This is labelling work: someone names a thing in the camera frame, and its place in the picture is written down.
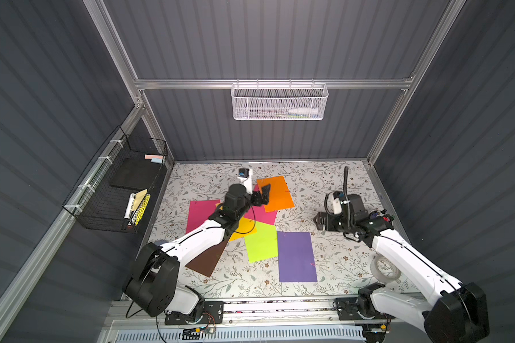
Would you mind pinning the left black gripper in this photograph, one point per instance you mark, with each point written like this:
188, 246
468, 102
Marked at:
257, 198

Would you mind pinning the magenta paper sheet centre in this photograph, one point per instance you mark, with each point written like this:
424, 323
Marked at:
260, 215

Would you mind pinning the magenta paper sheet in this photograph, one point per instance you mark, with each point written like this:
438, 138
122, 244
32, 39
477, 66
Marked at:
260, 215
199, 212

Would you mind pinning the purple paper sheet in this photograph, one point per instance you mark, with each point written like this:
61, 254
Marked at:
296, 257

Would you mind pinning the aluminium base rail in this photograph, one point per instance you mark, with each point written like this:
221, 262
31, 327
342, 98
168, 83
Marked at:
274, 319

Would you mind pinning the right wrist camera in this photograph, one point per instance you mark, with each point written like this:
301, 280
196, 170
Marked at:
337, 206

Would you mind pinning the lime green paper sheet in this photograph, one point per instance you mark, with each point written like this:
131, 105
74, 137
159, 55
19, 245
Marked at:
262, 244

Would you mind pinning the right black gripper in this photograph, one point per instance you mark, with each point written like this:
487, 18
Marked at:
322, 221

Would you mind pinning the orange paper sheet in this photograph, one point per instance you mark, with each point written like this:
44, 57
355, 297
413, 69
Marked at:
280, 197

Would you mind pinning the magenta paper sheet left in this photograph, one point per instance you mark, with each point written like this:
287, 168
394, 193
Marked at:
199, 212

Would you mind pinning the black wire basket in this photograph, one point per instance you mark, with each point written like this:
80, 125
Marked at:
129, 164

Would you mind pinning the white glue bottle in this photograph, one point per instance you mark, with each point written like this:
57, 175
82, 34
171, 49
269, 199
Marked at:
304, 112

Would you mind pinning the brown paper sheet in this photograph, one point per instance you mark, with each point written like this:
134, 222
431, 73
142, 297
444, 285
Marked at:
206, 262

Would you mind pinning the white wire mesh basket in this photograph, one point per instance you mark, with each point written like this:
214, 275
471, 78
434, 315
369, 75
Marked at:
271, 101

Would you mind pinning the clear tape roll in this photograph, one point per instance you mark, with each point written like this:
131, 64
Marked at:
384, 270

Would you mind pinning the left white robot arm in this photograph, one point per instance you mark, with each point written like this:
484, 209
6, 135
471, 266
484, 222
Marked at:
153, 281

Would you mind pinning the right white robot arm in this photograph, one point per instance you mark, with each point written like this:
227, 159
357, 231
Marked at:
450, 310

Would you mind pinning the yellow highlighter markers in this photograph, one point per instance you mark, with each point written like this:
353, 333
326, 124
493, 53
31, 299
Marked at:
141, 200

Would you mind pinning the yellow paper sheet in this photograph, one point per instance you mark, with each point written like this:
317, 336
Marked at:
246, 227

